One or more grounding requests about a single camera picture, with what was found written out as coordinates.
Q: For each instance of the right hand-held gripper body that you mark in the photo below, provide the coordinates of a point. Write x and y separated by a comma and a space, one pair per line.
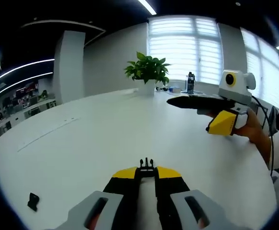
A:
239, 91

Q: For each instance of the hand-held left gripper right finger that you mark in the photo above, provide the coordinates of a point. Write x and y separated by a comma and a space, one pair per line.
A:
170, 189

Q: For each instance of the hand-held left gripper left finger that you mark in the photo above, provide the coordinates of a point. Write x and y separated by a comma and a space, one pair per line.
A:
120, 187

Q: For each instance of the black buckle socket part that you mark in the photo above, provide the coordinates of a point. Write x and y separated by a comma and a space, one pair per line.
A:
33, 200

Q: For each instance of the person's right hand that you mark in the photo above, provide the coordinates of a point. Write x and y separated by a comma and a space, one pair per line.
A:
251, 129

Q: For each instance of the dark water bottle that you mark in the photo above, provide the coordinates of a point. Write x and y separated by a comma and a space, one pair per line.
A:
190, 83

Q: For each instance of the small blue box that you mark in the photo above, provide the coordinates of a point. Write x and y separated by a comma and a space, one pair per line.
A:
175, 89

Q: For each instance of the window with white blinds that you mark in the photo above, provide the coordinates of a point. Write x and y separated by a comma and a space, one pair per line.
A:
263, 69
184, 48

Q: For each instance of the green plant in white pot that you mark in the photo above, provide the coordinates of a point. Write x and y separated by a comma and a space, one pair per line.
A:
148, 69

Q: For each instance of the long ceiling light strip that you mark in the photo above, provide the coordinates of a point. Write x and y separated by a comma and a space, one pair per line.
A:
147, 6
19, 83
22, 68

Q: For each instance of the long white office desk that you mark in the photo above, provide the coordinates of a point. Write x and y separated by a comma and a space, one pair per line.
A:
22, 115

